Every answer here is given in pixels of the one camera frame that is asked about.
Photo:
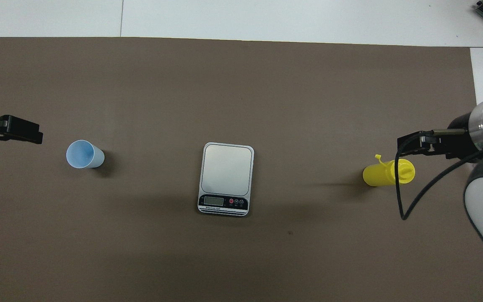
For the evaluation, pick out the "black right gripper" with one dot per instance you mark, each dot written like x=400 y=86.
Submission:
x=461 y=142

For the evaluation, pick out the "yellow squeeze seasoning bottle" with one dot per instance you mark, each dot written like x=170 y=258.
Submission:
x=377 y=174

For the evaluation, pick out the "light blue plastic cup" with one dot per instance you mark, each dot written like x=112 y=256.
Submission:
x=83 y=154

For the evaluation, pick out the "silver digital kitchen scale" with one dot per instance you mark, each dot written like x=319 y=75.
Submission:
x=226 y=170

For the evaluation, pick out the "brown paper table mat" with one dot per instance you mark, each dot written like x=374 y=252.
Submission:
x=266 y=105

